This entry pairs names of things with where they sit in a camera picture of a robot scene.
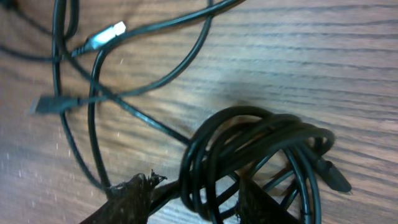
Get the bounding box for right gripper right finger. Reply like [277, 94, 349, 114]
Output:
[236, 178, 299, 224]

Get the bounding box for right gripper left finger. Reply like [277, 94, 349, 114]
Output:
[80, 172, 178, 224]

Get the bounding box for black usb cable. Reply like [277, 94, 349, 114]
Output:
[0, 0, 353, 224]

